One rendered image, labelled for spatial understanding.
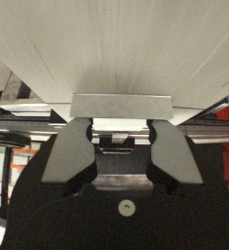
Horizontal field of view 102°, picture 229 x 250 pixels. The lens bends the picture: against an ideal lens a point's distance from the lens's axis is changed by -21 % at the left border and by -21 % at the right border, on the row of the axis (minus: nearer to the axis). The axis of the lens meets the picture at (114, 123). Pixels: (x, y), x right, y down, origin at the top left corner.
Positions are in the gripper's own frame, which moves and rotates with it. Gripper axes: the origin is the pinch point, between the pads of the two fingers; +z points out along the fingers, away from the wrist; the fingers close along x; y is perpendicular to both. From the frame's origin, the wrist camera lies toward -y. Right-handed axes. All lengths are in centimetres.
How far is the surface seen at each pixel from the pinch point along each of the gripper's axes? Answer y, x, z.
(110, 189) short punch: 12.5, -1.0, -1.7
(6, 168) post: 73, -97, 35
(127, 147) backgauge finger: 21.9, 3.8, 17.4
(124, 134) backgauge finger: 9.5, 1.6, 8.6
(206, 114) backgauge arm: 16, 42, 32
